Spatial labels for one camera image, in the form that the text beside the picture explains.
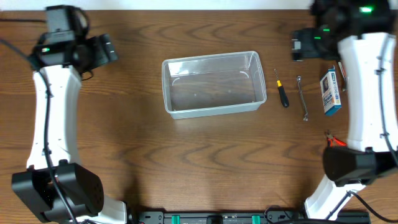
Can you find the blue white cardboard box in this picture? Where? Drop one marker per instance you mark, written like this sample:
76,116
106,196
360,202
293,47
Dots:
330,92

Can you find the black yellow screwdriver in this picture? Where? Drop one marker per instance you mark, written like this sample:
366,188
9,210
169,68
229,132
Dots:
283,97

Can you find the red handled pliers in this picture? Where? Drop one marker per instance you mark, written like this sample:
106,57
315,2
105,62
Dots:
333,141

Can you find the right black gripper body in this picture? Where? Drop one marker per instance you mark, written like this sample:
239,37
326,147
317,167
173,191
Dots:
318,44

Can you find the small claw hammer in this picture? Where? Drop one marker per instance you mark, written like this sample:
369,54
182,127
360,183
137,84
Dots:
342,71

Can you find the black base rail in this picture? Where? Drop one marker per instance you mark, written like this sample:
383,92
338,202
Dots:
269,216

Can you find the clear plastic container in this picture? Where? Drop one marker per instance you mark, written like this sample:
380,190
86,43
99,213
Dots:
211,85

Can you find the silver combination wrench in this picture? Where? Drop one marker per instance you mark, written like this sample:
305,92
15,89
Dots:
299,79

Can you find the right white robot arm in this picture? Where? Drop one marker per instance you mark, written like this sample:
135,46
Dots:
371,150

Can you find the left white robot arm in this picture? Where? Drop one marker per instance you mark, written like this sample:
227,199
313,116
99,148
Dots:
55,186

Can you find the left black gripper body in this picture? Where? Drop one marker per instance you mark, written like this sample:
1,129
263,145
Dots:
89,56

